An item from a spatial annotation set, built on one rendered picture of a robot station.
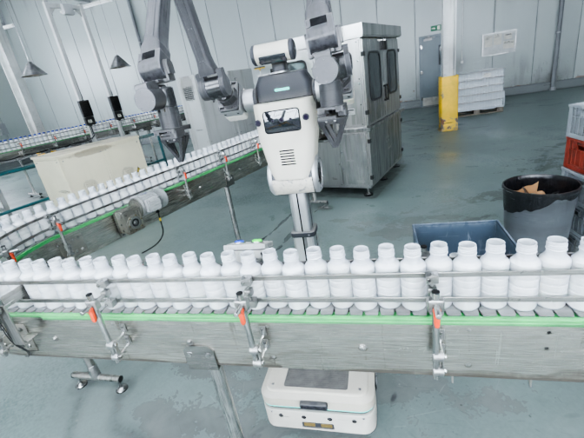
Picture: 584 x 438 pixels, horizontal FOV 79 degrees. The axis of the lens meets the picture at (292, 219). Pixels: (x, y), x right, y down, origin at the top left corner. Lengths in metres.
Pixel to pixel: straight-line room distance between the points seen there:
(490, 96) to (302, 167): 9.10
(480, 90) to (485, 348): 9.44
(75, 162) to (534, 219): 4.52
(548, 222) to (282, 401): 2.03
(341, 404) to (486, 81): 9.24
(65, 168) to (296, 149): 3.70
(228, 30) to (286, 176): 12.42
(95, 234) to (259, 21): 11.67
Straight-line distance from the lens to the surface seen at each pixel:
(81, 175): 4.86
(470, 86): 10.16
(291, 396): 1.80
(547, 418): 2.14
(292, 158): 1.42
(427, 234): 1.53
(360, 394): 1.74
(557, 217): 2.87
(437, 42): 12.87
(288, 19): 13.16
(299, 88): 1.45
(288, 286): 0.93
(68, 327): 1.38
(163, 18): 1.18
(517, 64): 13.45
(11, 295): 1.45
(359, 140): 4.49
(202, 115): 6.79
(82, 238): 2.32
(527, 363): 1.05
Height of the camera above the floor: 1.57
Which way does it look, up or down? 22 degrees down
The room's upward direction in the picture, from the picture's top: 10 degrees counter-clockwise
